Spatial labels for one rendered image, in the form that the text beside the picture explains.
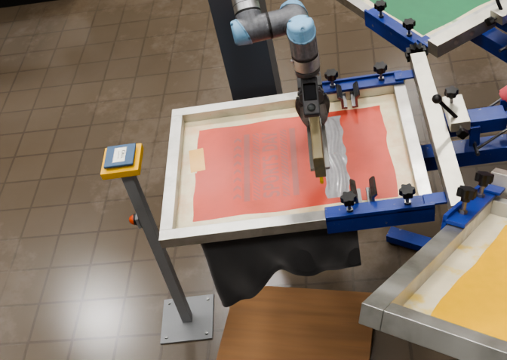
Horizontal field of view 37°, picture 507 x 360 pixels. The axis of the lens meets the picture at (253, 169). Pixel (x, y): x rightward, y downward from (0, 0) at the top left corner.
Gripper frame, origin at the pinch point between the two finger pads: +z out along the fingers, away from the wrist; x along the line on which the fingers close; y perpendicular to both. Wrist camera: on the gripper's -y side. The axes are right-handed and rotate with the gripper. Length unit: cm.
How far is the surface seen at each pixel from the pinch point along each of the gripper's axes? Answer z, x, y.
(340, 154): 13.1, -6.3, -0.8
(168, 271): 73, 65, 9
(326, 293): 107, 7, 15
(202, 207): 13.4, 36.9, -15.4
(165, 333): 108, 75, 5
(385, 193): 13.3, -17.7, -19.2
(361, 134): 13.5, -13.6, 7.2
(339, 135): 13.0, -6.6, 7.8
